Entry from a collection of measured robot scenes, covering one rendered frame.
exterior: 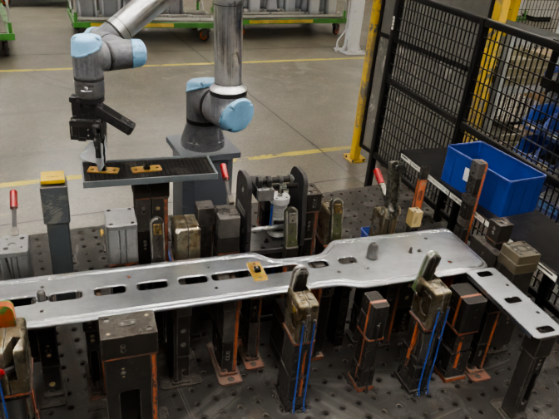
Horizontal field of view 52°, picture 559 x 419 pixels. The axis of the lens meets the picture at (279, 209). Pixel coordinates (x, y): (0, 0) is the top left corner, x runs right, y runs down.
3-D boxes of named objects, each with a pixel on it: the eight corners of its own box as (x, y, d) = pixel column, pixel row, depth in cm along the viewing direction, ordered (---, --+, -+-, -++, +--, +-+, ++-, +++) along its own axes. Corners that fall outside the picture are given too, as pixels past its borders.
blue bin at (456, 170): (499, 218, 185) (510, 181, 179) (438, 178, 209) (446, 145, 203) (536, 211, 192) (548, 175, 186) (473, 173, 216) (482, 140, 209)
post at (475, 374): (472, 383, 165) (499, 302, 152) (451, 357, 174) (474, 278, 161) (491, 379, 167) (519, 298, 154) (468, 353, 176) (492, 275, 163)
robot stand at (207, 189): (166, 232, 223) (165, 135, 204) (217, 224, 232) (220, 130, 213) (182, 260, 207) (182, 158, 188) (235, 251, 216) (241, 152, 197)
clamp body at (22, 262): (11, 369, 156) (-10, 257, 139) (13, 342, 165) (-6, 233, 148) (49, 362, 159) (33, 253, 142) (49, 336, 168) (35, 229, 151)
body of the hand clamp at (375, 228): (365, 308, 192) (383, 215, 175) (356, 295, 198) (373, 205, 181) (381, 305, 194) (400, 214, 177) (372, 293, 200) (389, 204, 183)
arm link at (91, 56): (110, 37, 145) (76, 40, 139) (112, 81, 150) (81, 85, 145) (96, 31, 150) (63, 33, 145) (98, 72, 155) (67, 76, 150)
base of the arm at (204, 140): (175, 137, 203) (175, 110, 199) (215, 134, 210) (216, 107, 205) (188, 154, 192) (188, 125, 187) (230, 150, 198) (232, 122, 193)
